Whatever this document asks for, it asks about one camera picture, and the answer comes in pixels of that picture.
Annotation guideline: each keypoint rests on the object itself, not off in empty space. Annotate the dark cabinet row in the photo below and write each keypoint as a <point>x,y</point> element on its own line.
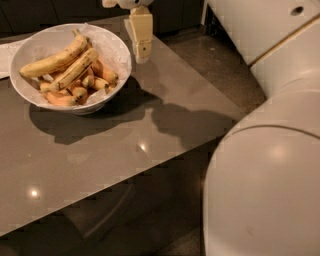
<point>26,16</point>

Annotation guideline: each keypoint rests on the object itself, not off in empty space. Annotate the white ceramic bowl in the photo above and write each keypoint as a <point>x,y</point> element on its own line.
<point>40,43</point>

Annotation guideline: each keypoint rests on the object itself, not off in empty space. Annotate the bottom left small banana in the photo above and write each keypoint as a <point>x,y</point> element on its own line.
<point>59,99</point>

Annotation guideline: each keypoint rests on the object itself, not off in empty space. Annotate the long yellow banana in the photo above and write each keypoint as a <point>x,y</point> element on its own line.
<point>75,70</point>
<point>56,61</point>

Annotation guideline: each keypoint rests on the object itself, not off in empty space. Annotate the white napkin at left edge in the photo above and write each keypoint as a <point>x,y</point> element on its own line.
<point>7,52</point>

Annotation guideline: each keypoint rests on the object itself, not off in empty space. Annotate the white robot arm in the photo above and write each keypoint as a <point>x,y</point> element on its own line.
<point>262,188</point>

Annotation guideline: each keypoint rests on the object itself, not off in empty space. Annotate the middle small banana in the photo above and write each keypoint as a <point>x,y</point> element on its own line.
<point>78,90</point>

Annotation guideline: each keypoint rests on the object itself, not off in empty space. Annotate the small banana right of centre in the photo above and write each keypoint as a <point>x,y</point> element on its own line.
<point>100,83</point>

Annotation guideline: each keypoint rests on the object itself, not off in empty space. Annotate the long top yellow banana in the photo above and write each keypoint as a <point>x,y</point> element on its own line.
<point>56,61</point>

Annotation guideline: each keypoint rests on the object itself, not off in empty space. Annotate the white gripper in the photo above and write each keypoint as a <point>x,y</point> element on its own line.
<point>132,3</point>

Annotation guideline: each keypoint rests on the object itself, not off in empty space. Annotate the right small orange banana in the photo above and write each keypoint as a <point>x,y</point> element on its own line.
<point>102,71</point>

